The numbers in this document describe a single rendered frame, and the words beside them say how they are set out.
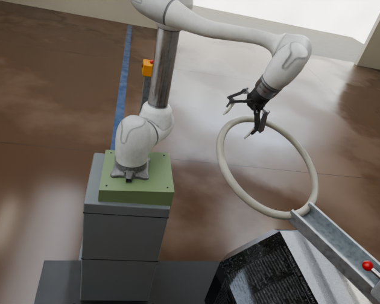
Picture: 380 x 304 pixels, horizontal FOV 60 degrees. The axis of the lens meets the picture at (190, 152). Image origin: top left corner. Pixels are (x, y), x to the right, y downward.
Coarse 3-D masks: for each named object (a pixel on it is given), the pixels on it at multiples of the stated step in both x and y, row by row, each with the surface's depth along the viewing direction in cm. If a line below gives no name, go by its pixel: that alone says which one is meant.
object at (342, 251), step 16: (304, 224) 120; (320, 224) 128; (336, 224) 123; (320, 240) 116; (336, 240) 123; (352, 240) 118; (336, 256) 112; (352, 256) 118; (368, 256) 114; (352, 272) 108; (368, 272) 113; (368, 288) 104
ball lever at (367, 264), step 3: (366, 261) 102; (369, 261) 102; (363, 264) 102; (366, 264) 101; (369, 264) 101; (372, 264) 101; (363, 267) 102; (366, 267) 101; (369, 267) 101; (372, 267) 101; (366, 270) 101; (369, 270) 101; (372, 270) 100; (375, 270) 100; (375, 273) 100; (378, 273) 100; (378, 276) 99
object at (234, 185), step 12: (240, 120) 142; (252, 120) 147; (288, 132) 151; (300, 144) 150; (228, 168) 124; (312, 168) 145; (228, 180) 122; (312, 180) 142; (240, 192) 121; (312, 192) 137; (252, 204) 120; (276, 216) 122; (288, 216) 124; (300, 216) 127
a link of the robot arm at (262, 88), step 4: (260, 80) 120; (256, 84) 121; (260, 84) 119; (264, 84) 118; (256, 88) 121; (260, 88) 120; (264, 88) 118; (268, 88) 118; (272, 88) 117; (260, 92) 121; (264, 92) 119; (268, 92) 119; (272, 92) 119; (276, 92) 119; (264, 96) 120; (268, 96) 120; (272, 96) 120
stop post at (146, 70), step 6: (144, 60) 231; (144, 66) 225; (150, 66) 226; (144, 72) 228; (150, 72) 228; (144, 78) 234; (150, 78) 233; (144, 84) 235; (144, 90) 238; (144, 96) 240; (144, 102) 243
